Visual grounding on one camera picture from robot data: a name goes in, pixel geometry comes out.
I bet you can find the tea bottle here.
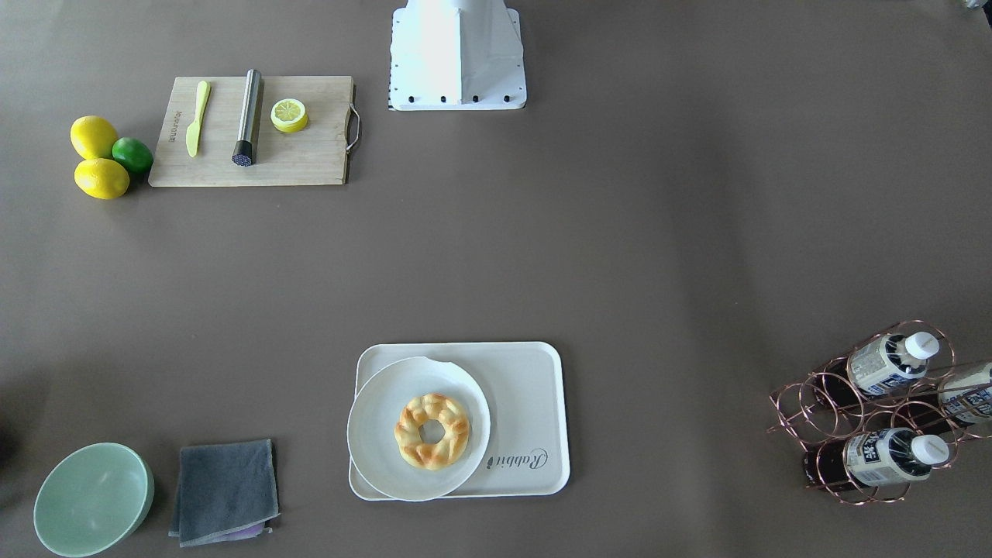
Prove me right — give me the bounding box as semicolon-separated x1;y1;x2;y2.
814;332;940;408
902;361;991;435
803;427;952;492

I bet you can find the white plate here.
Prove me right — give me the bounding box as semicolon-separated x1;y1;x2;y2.
347;356;491;501

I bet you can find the glazed twisted donut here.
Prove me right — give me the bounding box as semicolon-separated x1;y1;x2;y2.
394;393;471;472

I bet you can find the half lemon slice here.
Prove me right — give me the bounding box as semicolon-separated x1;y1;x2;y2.
270;98;308;133

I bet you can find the steel muddler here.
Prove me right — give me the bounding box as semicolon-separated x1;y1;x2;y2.
231;68;264;168

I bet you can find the wooden cutting board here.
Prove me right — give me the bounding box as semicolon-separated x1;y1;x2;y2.
148;75;355;188

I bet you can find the grey folded cloth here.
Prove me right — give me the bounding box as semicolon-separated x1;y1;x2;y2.
169;438;281;547

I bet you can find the yellow plastic knife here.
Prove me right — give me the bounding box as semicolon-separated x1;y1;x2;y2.
185;79;212;158

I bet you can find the green lime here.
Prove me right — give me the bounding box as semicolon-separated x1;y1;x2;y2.
111;137;153;174

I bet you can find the yellow lemon lower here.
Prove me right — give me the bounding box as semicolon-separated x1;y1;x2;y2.
74;158;131;200

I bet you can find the yellow lemon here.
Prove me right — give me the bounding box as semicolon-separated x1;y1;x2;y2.
70;115;119;160
74;158;131;200

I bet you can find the yellow lemon upper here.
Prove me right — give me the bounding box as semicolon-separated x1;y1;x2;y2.
70;115;119;160

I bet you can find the mint green bowl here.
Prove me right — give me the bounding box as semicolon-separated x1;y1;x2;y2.
34;443;155;557

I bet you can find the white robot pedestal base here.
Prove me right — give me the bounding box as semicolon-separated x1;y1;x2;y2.
387;1;528;111

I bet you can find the copper wire bottle rack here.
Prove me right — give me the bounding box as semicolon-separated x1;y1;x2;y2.
770;320;990;505

